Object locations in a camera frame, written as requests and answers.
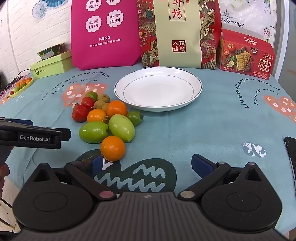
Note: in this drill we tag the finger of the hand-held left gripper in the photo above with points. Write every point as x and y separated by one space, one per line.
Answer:
22 122
34 136

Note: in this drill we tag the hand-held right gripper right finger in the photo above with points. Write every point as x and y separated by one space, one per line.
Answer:
201 163

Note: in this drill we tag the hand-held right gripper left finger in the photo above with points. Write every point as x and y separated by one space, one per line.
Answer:
97 163

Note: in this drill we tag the orange mandarin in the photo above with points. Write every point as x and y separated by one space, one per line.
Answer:
112 148
116 109
96 115

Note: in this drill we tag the large green jujube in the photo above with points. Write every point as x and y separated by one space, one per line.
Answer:
121 127
93 132

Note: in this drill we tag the small red tomato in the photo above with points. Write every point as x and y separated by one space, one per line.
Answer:
79 112
87 102

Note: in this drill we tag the small green tomato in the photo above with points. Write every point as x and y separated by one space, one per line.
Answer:
135 117

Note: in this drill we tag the small round green lime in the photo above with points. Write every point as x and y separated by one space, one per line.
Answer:
91 95

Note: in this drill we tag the white plate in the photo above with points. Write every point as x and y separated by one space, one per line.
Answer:
157 88

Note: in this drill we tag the yellow-green tray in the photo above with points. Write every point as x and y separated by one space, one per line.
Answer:
23 90

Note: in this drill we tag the pile of small colourful tomatoes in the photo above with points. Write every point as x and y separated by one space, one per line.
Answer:
22 83

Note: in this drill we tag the teal printed tablecloth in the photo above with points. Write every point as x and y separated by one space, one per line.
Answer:
219 120

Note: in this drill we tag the light green box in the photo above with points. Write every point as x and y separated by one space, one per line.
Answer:
50 66

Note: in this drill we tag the green patterned bowl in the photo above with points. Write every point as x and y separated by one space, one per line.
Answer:
49 53

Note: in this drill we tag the black flat device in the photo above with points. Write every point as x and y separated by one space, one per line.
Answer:
291 157

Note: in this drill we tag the pink paper bag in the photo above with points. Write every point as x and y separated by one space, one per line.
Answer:
104 51

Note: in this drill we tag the red cracker box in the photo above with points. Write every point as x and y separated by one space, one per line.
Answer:
245 55

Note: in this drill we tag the blue paper fan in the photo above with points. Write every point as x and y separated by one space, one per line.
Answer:
54 1

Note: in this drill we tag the red and cream printed bag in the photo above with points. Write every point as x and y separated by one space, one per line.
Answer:
178 30

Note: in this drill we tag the round blue wall sticker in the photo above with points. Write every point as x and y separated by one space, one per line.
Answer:
39 9

